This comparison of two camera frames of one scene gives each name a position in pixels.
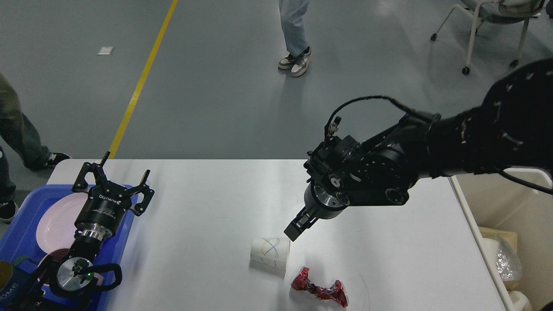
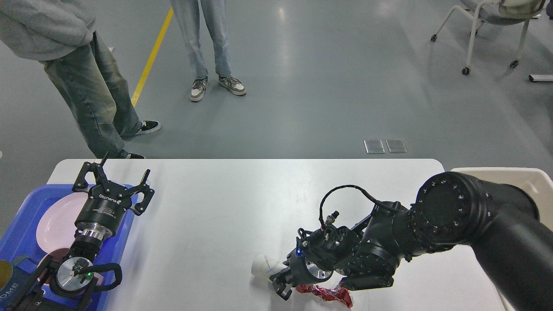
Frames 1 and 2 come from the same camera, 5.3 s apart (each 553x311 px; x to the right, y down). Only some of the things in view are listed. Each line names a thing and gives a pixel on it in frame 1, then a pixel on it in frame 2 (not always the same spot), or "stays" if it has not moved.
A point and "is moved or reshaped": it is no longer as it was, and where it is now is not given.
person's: (8, 208) to (82, 77)
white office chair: (500, 11) stays
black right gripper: (324, 206) to (303, 271)
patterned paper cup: (271, 255) is moved or reshaped
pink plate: (56, 229) stays
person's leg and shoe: (15, 127) to (129, 123)
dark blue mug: (15, 284) stays
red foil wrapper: (338, 290) stays
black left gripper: (106, 204) stays
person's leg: (293, 14) to (214, 11)
